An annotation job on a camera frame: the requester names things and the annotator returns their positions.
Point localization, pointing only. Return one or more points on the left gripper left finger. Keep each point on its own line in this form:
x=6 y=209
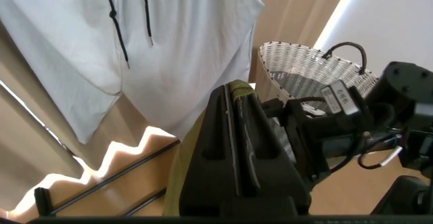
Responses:
x=211 y=173

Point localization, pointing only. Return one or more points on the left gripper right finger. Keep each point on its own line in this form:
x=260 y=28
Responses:
x=274 y=180

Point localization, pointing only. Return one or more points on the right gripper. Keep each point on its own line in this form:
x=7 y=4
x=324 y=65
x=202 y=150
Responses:
x=324 y=136

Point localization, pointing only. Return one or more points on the green garment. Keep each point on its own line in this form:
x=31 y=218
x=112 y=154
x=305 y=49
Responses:
x=182 y=170

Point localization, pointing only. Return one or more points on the pale grey shorts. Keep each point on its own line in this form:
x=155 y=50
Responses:
x=186 y=65

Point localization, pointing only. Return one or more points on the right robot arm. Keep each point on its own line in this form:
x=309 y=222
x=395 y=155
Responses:
x=399 y=88

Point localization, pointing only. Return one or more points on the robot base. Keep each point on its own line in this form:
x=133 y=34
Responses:
x=406 y=197

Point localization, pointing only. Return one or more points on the white laundry basket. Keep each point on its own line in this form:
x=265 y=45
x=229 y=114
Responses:
x=304 y=65

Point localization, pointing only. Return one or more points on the black clothes rack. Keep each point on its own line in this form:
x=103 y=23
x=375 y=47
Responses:
x=43 y=200

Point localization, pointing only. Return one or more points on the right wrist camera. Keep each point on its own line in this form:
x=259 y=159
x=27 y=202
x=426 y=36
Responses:
x=341 y=97

